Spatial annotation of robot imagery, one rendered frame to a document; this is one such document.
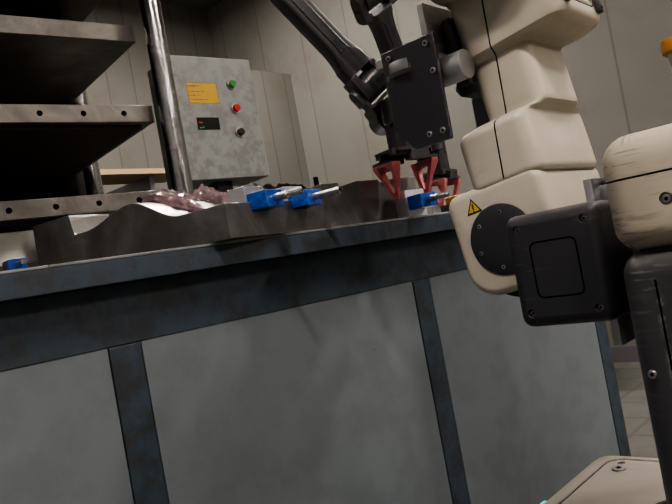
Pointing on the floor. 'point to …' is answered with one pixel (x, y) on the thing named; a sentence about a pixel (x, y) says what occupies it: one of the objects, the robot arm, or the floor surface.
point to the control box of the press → (217, 122)
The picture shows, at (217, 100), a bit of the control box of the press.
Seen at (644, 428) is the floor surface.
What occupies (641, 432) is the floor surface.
